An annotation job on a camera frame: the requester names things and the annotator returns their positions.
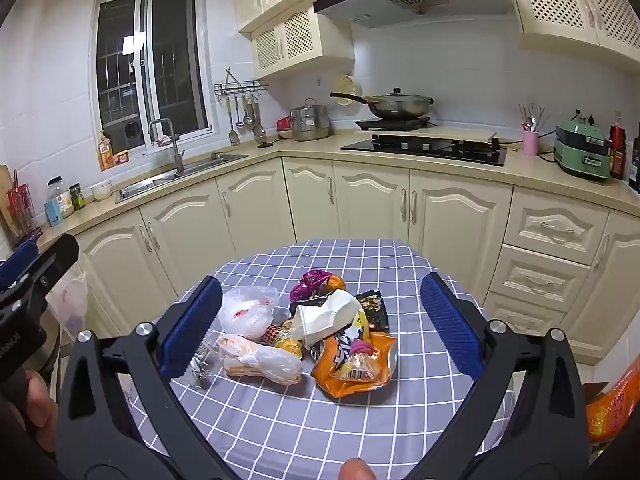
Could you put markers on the black snack packet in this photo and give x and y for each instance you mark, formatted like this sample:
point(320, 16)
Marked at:
point(374, 310)

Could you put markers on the orange snack bag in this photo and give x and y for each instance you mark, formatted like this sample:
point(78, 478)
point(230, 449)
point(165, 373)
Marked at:
point(335, 375)

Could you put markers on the blue carton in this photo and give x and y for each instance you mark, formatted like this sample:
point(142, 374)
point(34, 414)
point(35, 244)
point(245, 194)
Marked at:
point(53, 212)

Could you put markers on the red label sauce bottle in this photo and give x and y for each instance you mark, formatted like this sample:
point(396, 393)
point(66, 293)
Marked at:
point(617, 155)

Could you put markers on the purple foil wrapper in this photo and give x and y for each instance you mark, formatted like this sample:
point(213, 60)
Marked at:
point(312, 285)

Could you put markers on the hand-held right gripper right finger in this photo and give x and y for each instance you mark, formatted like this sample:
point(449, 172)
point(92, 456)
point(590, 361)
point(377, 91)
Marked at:
point(450, 325)

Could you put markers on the clear jar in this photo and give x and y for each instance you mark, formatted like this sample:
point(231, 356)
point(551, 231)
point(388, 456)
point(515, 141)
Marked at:
point(62, 195)

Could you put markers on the small yellow red wrapper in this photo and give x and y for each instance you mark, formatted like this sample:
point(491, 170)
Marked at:
point(282, 340)

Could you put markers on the grey checked tablecloth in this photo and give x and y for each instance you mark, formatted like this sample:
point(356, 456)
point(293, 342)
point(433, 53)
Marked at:
point(300, 425)

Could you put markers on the steel wok with lid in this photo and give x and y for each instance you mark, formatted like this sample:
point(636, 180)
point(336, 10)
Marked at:
point(400, 105)

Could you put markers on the black induction cooker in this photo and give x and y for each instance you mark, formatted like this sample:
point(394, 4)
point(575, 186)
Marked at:
point(392, 124)

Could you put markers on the small orange packet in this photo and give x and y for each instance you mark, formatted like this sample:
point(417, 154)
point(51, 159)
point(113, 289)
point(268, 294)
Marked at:
point(121, 158)

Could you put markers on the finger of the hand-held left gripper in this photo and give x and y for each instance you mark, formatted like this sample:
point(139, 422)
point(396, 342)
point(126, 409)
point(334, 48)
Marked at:
point(55, 260)
point(17, 265)

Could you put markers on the large orange printed bag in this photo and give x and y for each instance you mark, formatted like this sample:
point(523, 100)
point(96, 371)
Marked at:
point(615, 405)

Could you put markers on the cream lattice door cabinet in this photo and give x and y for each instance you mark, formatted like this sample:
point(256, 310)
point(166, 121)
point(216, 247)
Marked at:
point(300, 45)

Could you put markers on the white bowl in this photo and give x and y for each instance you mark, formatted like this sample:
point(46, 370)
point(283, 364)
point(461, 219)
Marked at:
point(102, 190)

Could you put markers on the person's right hand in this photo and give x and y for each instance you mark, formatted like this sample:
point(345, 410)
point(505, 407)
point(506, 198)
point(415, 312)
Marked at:
point(356, 471)

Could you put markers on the cream lower cabinets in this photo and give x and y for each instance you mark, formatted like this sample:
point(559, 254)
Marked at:
point(370, 205)

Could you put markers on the steel ladle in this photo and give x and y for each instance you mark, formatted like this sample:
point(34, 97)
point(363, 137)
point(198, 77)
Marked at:
point(258, 130)

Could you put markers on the clear bread wrapper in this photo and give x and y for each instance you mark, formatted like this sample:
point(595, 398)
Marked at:
point(260, 362)

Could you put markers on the red knife holder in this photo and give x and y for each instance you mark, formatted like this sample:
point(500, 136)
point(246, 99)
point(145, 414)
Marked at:
point(22, 205)

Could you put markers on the steel sink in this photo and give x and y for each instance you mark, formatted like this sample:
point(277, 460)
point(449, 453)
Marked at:
point(150, 187)

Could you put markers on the white plastic bag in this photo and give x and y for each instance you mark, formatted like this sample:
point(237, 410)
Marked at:
point(247, 312)

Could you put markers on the steel stock pot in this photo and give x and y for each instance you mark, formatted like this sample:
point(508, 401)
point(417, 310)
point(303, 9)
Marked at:
point(310, 122)

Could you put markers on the white tissue paper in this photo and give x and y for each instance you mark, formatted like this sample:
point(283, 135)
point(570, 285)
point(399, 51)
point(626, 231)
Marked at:
point(325, 317)

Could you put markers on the dark glass bottle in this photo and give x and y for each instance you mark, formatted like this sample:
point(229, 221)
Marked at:
point(635, 165)

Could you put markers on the pink cloth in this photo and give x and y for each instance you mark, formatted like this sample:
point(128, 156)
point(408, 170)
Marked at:
point(164, 140)

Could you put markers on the pink utensil holder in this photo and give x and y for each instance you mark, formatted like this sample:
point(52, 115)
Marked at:
point(531, 144)

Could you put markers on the small black object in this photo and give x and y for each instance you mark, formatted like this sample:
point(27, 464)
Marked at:
point(267, 144)

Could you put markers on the wooden cutting board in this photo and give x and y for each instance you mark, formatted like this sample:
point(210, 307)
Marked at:
point(5, 195)

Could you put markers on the person's left hand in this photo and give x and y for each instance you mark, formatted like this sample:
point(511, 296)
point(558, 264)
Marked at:
point(42, 410)

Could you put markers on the slotted steel spatula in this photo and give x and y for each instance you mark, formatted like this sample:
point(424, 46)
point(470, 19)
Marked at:
point(234, 135)

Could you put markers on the black glass gas stove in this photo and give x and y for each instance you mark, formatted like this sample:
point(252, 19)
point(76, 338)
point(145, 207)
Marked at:
point(425, 149)

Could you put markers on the red container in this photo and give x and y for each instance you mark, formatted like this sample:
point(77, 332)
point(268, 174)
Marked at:
point(284, 124)

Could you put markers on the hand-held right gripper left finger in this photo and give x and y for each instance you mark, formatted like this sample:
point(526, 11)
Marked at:
point(192, 330)

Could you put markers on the steel spoon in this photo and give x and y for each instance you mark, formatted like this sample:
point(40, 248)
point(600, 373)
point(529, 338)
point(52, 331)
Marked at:
point(240, 121)

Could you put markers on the hanging translucent plastic bag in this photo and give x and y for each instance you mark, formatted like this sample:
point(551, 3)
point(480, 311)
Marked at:
point(67, 305)

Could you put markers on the cream round trivet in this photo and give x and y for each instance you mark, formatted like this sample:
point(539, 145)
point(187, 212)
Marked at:
point(344, 87)

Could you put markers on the steel faucet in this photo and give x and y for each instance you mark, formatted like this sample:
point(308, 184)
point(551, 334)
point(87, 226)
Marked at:
point(178, 157)

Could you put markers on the cardboard box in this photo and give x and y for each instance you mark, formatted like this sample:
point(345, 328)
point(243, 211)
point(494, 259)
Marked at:
point(595, 391)

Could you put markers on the kitchen window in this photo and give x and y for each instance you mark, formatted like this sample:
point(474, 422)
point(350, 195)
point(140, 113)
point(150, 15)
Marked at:
point(175, 60)

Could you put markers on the green electric cooker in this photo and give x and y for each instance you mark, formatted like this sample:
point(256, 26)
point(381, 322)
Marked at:
point(580, 152)

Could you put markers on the orange seasoning packet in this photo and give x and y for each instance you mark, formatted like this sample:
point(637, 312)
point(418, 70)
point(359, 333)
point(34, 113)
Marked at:
point(106, 152)

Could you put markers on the green bottle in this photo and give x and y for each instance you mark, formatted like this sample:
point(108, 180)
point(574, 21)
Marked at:
point(77, 199)

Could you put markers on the silver foil wrapper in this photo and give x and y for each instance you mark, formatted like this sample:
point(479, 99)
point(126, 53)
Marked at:
point(202, 365)

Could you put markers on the cream lattice upper cabinets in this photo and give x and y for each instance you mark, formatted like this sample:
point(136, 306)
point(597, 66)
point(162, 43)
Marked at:
point(575, 0)

